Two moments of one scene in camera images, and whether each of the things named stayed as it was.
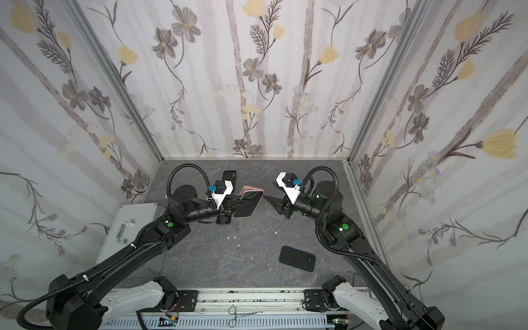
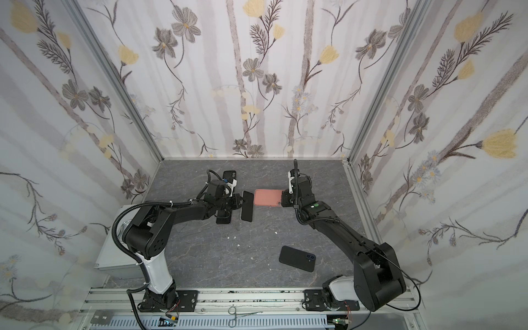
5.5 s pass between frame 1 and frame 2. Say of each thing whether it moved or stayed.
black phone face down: stayed
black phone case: stayed
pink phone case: moved
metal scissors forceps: stayed
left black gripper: stayed
